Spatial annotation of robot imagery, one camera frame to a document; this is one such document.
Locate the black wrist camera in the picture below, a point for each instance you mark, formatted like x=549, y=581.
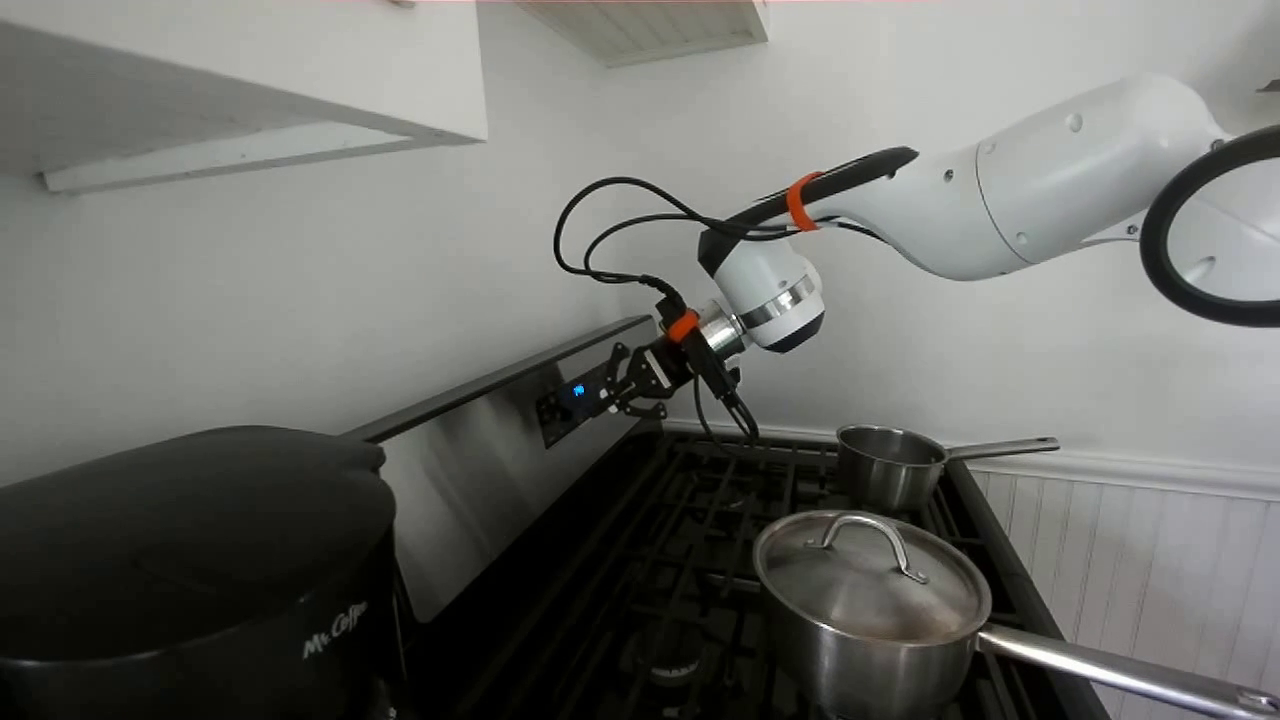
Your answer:
x=685, y=329

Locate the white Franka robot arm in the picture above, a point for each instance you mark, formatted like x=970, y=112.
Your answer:
x=1065, y=181

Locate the small silver saucepan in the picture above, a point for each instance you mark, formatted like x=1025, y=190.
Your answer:
x=884, y=464

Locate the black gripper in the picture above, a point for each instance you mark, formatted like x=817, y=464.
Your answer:
x=664, y=368

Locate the large silver pot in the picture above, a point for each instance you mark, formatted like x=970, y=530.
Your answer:
x=882, y=675

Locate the white range hood vent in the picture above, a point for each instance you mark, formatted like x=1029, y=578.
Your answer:
x=654, y=25

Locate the black coffee maker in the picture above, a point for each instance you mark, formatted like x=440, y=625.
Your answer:
x=185, y=560

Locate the silver pot lid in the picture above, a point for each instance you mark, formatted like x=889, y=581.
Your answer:
x=866, y=581

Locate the white wall cabinet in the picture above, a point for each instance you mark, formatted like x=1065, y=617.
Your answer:
x=200, y=64

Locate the stainless steel gas stove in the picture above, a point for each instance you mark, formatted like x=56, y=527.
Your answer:
x=535, y=532

